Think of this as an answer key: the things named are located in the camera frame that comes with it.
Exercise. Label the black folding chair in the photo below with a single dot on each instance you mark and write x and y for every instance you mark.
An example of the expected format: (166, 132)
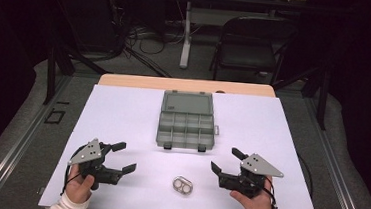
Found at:
(247, 54)

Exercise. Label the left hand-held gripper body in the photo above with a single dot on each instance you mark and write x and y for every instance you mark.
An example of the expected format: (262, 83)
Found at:
(91, 152)

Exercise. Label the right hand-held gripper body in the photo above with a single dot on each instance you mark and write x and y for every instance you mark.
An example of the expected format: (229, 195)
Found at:
(255, 166)

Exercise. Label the person's left hand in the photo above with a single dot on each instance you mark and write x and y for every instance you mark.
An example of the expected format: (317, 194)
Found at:
(79, 186)

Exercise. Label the black metal stand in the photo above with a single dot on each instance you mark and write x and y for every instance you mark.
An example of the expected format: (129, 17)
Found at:
(322, 98)
(51, 74)

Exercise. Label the white table board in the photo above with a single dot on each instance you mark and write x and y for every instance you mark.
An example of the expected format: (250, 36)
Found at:
(132, 113)

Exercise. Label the wooden table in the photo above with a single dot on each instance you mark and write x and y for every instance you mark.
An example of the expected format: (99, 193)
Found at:
(188, 84)

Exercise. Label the metal floor rail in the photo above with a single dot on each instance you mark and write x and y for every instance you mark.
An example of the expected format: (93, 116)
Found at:
(20, 141)
(337, 183)

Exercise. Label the grey plastic compartment box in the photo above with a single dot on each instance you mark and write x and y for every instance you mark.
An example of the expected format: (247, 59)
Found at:
(185, 124)

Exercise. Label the person's right hand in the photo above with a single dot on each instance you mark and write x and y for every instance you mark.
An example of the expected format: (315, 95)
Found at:
(255, 207)

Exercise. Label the white-legged background desk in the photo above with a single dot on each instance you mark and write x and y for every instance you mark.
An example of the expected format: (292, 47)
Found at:
(186, 44)

